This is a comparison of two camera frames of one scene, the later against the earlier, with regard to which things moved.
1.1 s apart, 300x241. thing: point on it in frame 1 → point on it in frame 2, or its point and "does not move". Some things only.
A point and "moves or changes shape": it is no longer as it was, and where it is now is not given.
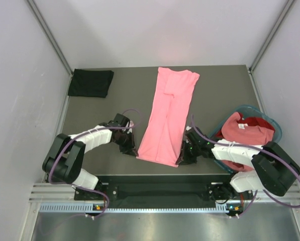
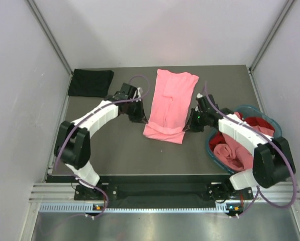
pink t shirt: x=163 y=136 moves or changes shape
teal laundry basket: x=252 y=112 does not move
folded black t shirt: x=90 y=83 does not move
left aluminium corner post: x=50 y=34 does not move
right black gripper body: x=190 y=151 → x=197 y=121
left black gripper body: x=125 y=142 → x=134 y=111
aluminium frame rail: x=46 y=192 does not move
